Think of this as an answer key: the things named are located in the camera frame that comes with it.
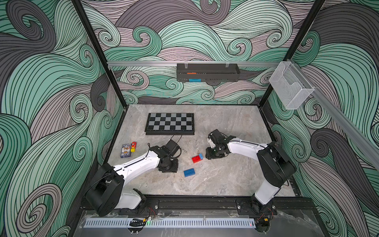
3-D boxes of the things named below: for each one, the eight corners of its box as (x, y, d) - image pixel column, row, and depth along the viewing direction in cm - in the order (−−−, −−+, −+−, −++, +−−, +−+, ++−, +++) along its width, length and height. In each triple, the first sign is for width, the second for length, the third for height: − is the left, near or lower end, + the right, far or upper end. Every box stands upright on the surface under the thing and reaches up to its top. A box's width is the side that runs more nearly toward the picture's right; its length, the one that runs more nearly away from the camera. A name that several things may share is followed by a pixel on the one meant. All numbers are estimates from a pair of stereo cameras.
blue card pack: (121, 158, 93) (120, 156, 91) (122, 146, 99) (121, 144, 97) (130, 156, 94) (129, 154, 92) (130, 144, 100) (129, 142, 98)
